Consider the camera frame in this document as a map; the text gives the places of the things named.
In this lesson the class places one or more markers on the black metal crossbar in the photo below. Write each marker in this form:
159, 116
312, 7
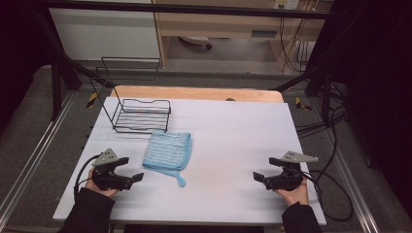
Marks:
194, 9

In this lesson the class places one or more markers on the white power socket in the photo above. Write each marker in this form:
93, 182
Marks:
286, 4

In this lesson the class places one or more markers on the light wooden desk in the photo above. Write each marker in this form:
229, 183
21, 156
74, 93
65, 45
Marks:
210, 26

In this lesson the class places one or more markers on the white cabinet panel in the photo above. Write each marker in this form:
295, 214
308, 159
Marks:
103, 32

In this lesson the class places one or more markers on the person's right hand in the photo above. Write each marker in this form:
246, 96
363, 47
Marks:
295, 196

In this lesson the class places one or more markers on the chair base with caster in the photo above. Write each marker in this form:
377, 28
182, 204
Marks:
194, 39

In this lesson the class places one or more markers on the blue striped towel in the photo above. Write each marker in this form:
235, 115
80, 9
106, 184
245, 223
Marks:
166, 150

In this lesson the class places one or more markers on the black curtain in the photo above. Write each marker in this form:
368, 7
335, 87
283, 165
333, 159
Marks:
379, 81
19, 48

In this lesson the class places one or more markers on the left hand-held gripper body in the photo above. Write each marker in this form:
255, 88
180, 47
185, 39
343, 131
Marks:
107, 176

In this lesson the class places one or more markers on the black metal stand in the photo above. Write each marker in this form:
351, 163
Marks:
326, 97
71, 77

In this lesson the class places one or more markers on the person's left hand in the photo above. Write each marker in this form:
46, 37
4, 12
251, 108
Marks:
97, 191

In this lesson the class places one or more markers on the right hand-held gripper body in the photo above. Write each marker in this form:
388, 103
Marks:
288, 179

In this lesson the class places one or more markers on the white board mat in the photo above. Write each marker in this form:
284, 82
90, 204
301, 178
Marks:
226, 145

